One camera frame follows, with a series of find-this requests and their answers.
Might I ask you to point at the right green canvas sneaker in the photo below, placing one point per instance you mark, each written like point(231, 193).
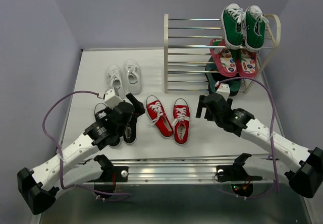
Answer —
point(255, 23)

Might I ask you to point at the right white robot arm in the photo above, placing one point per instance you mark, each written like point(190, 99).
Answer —
point(275, 143)

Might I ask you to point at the white metal shoe shelf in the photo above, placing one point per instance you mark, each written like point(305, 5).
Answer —
point(187, 50)

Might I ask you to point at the right pink patterned slipper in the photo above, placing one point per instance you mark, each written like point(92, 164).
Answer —
point(247, 63)

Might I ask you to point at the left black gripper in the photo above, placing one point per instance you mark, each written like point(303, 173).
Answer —
point(139, 109)

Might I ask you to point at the left pink patterned slipper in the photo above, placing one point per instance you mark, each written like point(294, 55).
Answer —
point(223, 58)

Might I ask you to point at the green canvas sneaker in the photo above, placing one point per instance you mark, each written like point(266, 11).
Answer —
point(255, 23)
point(232, 18)

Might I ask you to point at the white sneaker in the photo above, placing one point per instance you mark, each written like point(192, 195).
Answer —
point(133, 76)
point(114, 79)

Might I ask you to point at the left dark green shoe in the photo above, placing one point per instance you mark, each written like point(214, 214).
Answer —
point(212, 75)

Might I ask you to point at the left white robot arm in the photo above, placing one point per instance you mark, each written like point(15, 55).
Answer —
point(80, 162)

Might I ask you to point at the aluminium mounting rail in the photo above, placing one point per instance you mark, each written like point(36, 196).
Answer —
point(149, 171)

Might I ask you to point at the black canvas sneaker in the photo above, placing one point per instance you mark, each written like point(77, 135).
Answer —
point(100, 113)
point(130, 134)

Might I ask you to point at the red canvas sneaker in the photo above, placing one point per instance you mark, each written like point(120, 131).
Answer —
point(158, 116)
point(181, 122)

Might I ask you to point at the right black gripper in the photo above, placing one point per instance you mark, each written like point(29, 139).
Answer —
point(201, 105)

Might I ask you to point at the pink patterned slipper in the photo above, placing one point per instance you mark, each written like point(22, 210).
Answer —
point(247, 63)
point(223, 58)

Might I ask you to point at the left green canvas sneaker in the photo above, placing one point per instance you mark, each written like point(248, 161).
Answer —
point(232, 18)

